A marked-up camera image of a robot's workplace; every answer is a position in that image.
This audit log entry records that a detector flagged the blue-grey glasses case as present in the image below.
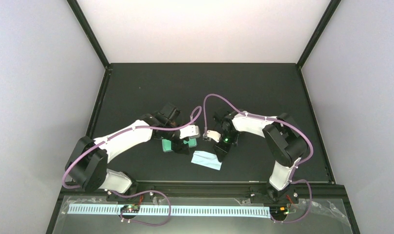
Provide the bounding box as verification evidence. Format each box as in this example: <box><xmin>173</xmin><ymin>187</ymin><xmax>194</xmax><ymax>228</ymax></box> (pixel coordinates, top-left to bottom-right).
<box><xmin>162</xmin><ymin>138</ymin><xmax>197</xmax><ymax>153</ymax></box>

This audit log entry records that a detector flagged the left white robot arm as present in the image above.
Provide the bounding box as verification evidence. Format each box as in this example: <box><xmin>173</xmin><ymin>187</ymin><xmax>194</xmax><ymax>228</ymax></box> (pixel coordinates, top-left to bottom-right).
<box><xmin>62</xmin><ymin>103</ymin><xmax>200</xmax><ymax>194</ymax></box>

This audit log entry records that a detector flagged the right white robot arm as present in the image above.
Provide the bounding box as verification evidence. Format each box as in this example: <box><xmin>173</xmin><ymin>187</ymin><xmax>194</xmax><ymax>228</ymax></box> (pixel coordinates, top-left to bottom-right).
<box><xmin>204</xmin><ymin>111</ymin><xmax>314</xmax><ymax>204</ymax></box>

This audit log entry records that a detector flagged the left small circuit board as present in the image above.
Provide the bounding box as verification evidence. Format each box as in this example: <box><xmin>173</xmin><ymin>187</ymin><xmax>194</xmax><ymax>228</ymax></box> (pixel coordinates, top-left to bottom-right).
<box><xmin>120</xmin><ymin>205</ymin><xmax>140</xmax><ymax>214</ymax></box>

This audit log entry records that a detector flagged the small circuit board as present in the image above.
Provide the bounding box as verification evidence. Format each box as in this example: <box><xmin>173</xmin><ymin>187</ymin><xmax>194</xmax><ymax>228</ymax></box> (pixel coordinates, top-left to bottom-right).
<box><xmin>120</xmin><ymin>205</ymin><xmax>140</xmax><ymax>214</ymax></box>
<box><xmin>271</xmin><ymin>207</ymin><xmax>290</xmax><ymax>215</ymax></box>

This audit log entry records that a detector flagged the right small circuit board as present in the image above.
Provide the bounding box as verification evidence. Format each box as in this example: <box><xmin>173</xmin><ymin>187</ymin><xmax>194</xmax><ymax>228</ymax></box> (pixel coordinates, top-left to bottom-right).
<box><xmin>271</xmin><ymin>207</ymin><xmax>290</xmax><ymax>215</ymax></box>

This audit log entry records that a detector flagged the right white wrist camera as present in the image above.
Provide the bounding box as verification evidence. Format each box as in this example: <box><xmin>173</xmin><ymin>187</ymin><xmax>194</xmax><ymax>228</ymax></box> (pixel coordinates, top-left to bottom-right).
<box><xmin>203</xmin><ymin>130</ymin><xmax>221</xmax><ymax>142</ymax></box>

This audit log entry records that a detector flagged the white slotted cable duct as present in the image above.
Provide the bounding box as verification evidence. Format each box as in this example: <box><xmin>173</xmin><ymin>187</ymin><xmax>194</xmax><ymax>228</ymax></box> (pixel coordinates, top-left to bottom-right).
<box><xmin>65</xmin><ymin>204</ymin><xmax>271</xmax><ymax>218</ymax></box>

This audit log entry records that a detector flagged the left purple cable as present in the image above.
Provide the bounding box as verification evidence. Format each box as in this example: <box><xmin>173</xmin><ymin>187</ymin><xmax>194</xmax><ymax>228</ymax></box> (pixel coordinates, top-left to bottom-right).
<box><xmin>61</xmin><ymin>105</ymin><xmax>203</xmax><ymax>226</ymax></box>

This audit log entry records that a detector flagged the purple cable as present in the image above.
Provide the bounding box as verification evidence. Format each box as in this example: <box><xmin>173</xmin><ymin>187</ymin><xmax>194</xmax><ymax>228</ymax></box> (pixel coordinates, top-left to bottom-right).
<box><xmin>61</xmin><ymin>105</ymin><xmax>203</xmax><ymax>226</ymax></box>
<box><xmin>203</xmin><ymin>94</ymin><xmax>314</xmax><ymax>224</ymax></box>

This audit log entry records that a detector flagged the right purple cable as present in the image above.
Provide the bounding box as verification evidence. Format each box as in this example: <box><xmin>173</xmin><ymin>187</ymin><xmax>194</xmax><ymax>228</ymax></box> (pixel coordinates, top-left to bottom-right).
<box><xmin>203</xmin><ymin>94</ymin><xmax>314</xmax><ymax>224</ymax></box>

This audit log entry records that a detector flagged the black front frame rail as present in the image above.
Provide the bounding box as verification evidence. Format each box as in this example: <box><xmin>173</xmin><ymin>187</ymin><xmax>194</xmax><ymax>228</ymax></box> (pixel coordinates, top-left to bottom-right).
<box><xmin>46</xmin><ymin>181</ymin><xmax>360</xmax><ymax>234</ymax></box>

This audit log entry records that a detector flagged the left black frame post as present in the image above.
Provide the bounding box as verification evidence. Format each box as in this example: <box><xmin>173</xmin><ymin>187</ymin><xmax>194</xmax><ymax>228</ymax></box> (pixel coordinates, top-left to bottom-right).
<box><xmin>67</xmin><ymin>0</ymin><xmax>110</xmax><ymax>69</ymax></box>

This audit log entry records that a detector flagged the black frame post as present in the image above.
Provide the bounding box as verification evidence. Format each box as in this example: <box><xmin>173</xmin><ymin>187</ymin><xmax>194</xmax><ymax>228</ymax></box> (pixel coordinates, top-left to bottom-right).
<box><xmin>67</xmin><ymin>0</ymin><xmax>110</xmax><ymax>69</ymax></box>
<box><xmin>296</xmin><ymin>0</ymin><xmax>341</xmax><ymax>70</ymax></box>

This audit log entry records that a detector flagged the right black frame post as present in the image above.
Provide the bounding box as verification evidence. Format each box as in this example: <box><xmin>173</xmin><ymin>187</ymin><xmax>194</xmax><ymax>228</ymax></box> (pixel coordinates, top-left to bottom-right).
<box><xmin>296</xmin><ymin>0</ymin><xmax>341</xmax><ymax>70</ymax></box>

